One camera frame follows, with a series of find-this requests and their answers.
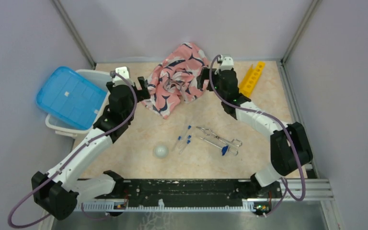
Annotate white plastic storage bin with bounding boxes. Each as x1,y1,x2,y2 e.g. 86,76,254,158
45,69,111,139

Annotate white round ball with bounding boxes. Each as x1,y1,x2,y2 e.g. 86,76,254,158
153,144,169,159

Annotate blue plastic bin lid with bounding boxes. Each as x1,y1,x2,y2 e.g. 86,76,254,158
35,66,107,130

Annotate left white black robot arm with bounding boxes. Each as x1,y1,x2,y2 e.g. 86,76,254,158
31,75,150,220

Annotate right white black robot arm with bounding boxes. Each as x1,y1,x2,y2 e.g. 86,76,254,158
196,67,313,197

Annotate pink patterned cloth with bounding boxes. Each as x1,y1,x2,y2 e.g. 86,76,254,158
141,42,209,119

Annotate yellow test tube rack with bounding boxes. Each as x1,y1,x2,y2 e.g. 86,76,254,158
238,61,265,97

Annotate metal crucible tongs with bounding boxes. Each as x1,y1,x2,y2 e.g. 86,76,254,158
196,126,243,156

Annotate blue clamp piece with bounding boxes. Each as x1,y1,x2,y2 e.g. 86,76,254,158
221,145,229,156

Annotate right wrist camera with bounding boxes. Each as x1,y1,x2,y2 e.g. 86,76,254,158
215,55,234,74

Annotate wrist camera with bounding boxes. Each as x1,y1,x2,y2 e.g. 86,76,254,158
215,55,234,74
110,66,133,86

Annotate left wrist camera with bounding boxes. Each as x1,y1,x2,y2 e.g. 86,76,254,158
110,66,133,86

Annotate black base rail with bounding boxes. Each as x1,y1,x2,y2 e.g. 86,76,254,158
99,179,282,207

